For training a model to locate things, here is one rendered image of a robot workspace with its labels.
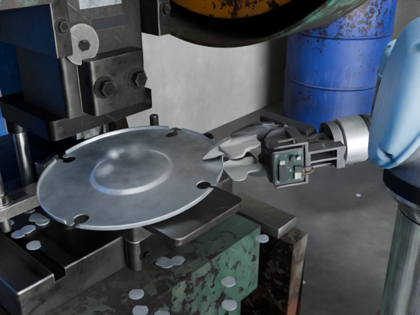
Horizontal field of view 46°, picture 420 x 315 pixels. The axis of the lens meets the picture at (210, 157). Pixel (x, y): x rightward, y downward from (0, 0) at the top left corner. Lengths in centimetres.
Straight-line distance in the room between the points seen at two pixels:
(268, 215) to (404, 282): 54
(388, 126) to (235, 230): 57
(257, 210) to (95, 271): 34
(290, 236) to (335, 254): 104
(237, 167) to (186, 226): 16
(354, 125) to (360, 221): 141
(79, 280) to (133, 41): 37
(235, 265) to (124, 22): 45
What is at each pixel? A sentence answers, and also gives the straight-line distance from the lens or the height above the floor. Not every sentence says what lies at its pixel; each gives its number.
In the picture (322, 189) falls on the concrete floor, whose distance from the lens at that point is 238.
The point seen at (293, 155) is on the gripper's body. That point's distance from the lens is 74.
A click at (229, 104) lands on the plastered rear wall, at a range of 304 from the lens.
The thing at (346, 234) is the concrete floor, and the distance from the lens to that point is 209.
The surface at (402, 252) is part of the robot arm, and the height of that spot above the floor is 91.
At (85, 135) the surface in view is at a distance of 84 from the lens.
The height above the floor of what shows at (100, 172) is 79.
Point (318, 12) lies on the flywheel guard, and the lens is 84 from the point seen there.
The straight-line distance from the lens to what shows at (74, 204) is 74.
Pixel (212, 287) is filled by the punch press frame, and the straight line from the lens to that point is 87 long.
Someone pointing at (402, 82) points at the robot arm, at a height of 105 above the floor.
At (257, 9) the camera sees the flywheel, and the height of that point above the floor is 100.
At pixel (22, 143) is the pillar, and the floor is 81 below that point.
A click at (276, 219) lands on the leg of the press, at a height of 64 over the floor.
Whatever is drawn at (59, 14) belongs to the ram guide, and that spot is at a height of 104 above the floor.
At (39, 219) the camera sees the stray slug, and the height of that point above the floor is 71.
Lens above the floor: 115
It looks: 26 degrees down
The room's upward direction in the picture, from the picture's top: straight up
